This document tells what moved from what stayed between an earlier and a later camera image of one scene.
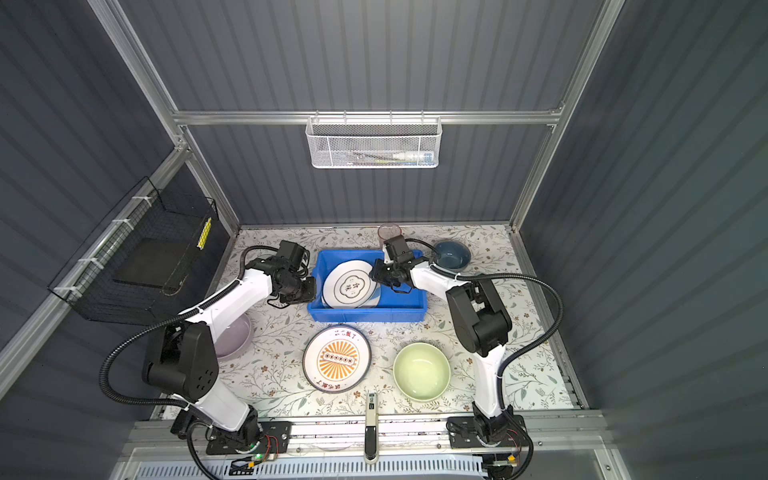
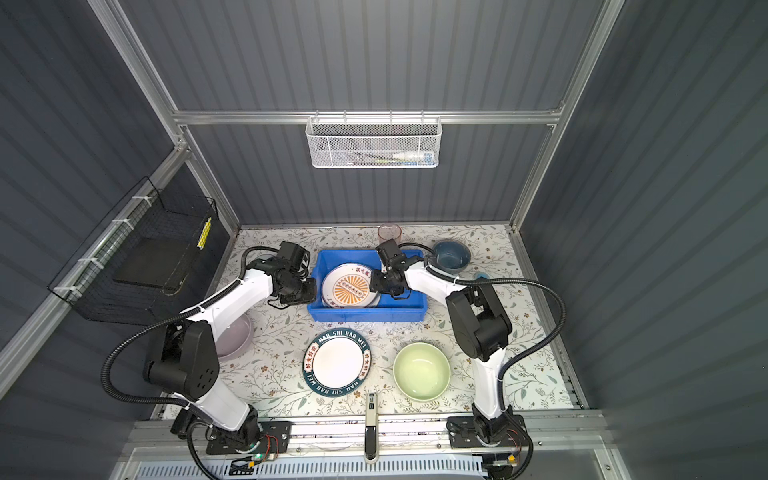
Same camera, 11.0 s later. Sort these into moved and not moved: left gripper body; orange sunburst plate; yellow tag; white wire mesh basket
Moved: orange sunburst plate
Not moved: yellow tag; left gripper body; white wire mesh basket
